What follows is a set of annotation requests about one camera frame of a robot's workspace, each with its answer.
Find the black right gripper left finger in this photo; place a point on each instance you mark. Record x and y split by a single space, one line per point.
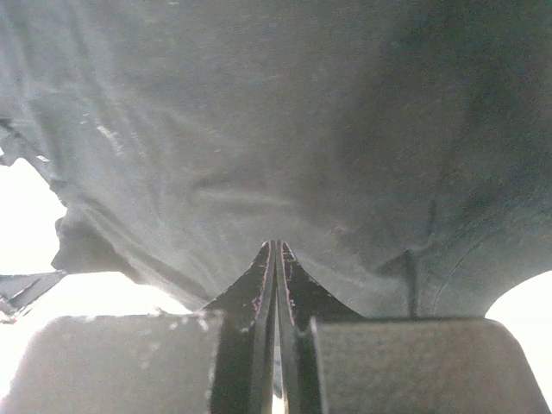
215 360

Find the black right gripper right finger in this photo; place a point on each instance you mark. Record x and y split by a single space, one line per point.
336 361

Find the black t shirt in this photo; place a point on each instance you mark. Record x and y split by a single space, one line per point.
401 148

